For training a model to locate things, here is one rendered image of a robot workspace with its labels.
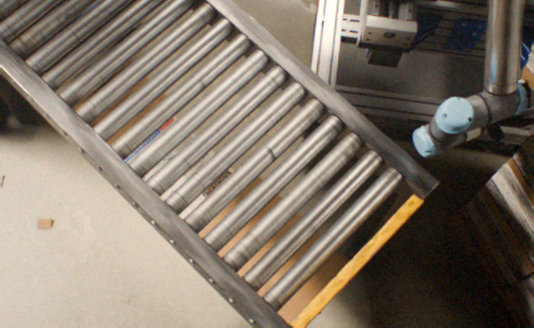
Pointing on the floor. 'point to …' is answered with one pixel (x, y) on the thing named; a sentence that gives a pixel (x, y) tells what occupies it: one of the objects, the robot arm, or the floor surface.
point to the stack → (507, 190)
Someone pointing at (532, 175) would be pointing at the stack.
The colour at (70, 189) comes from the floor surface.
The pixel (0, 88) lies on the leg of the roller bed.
